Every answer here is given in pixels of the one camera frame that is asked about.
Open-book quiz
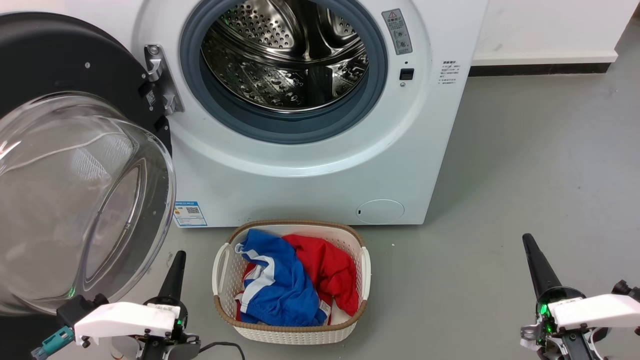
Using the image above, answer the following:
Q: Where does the white front-load washing machine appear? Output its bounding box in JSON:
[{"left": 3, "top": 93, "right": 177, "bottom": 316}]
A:
[{"left": 65, "top": 0, "right": 490, "bottom": 228}]

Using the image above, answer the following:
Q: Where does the blue garment with white stripe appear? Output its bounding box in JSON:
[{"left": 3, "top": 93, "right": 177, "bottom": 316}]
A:
[{"left": 235, "top": 229, "right": 328, "bottom": 327}]

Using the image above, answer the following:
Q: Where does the metal door hinge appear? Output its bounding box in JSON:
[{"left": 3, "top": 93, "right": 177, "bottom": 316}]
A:
[{"left": 144, "top": 44, "right": 185, "bottom": 116}]

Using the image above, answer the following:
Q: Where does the black round glass washer door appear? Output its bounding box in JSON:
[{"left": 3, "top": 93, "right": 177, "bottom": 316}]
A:
[{"left": 0, "top": 12, "right": 177, "bottom": 317}]

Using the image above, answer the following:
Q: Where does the round white filter cover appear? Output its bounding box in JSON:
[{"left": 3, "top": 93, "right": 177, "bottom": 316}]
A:
[{"left": 355, "top": 199, "right": 405, "bottom": 225}]

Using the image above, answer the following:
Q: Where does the white woven laundry basket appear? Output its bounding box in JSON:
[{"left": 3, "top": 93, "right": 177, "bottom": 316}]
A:
[{"left": 212, "top": 220, "right": 372, "bottom": 345}]

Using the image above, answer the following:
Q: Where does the grey warning sticker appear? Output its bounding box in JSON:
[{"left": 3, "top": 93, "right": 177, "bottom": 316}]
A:
[{"left": 381, "top": 8, "right": 414, "bottom": 56}]

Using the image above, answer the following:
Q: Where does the black baseboard strip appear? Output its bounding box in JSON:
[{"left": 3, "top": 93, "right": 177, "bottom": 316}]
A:
[{"left": 469, "top": 63, "right": 612, "bottom": 77}]

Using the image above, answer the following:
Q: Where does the red garment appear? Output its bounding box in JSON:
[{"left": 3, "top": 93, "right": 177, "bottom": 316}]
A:
[{"left": 237, "top": 234, "right": 360, "bottom": 323}]

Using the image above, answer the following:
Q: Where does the blue energy label sticker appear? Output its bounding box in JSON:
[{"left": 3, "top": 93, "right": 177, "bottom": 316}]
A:
[{"left": 173, "top": 201, "right": 208, "bottom": 228}]

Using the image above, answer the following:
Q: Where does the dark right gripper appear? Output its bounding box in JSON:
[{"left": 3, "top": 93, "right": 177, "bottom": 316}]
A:
[{"left": 520, "top": 233, "right": 611, "bottom": 360}]

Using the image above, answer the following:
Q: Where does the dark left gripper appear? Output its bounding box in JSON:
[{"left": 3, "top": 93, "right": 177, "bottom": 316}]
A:
[{"left": 137, "top": 250, "right": 201, "bottom": 360}]

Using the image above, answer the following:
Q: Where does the teal cable connector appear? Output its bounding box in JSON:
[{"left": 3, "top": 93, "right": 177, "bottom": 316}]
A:
[{"left": 31, "top": 326, "right": 75, "bottom": 360}]

